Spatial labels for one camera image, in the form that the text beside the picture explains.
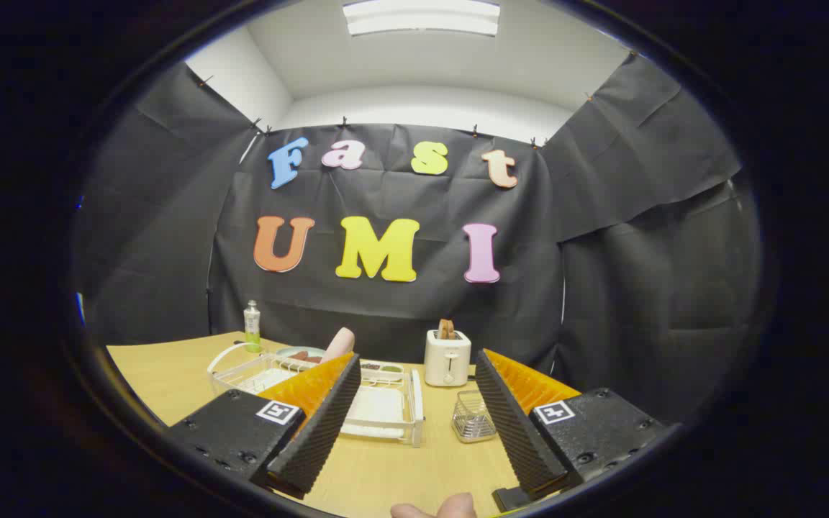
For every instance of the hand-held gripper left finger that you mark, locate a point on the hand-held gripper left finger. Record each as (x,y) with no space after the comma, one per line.
(321,424)

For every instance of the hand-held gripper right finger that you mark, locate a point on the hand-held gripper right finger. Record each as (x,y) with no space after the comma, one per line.
(519,432)

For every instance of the pink plate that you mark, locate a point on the pink plate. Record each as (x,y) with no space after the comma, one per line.
(340,345)

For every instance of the pale green small plate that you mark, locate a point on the pale green small plate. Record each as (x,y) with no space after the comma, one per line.
(286,352)

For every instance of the white divided condiment tray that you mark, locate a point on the white divided condiment tray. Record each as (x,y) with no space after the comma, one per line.
(382,368)

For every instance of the white toaster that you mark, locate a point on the white toaster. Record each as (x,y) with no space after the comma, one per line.
(447,360)

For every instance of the clear bottle with green liquid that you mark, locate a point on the clear bottle with green liquid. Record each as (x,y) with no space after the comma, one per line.
(252,325)

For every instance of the black backdrop cloth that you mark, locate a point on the black backdrop cloth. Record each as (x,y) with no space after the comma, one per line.
(314,302)

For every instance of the brown bread slice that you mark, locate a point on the brown bread slice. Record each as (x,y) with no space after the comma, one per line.
(447,329)

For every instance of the ceiling light panel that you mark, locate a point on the ceiling light panel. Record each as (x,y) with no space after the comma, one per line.
(422,18)

